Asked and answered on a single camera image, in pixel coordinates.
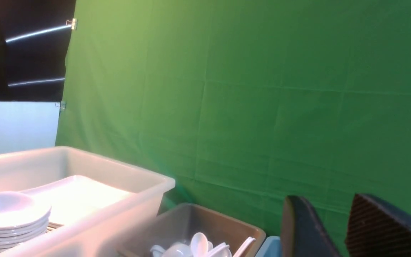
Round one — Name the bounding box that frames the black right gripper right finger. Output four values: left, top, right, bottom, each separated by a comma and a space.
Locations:
345, 194, 411, 257

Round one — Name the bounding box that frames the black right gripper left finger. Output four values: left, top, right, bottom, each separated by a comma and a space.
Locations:
281, 195, 341, 257

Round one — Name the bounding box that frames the grey-blue plastic bin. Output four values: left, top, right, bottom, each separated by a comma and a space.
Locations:
255, 236, 282, 257

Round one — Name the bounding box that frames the pile of white spoons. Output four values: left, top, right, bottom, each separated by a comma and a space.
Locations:
150, 232, 256, 257

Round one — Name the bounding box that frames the brown plastic bin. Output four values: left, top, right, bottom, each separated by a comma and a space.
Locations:
116, 203, 266, 257

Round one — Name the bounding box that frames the green backdrop cloth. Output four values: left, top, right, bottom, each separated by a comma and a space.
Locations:
56, 0, 411, 256

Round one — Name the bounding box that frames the large white plastic tub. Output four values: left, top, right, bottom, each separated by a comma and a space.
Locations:
0, 146, 176, 257

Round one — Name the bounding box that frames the stack of white square plates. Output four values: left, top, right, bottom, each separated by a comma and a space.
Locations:
21, 175, 135, 229

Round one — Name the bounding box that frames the stack of white bowls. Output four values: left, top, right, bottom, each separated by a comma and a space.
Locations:
0, 191, 52, 253

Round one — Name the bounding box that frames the metal binder clip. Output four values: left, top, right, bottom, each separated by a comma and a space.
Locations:
66, 18, 77, 30

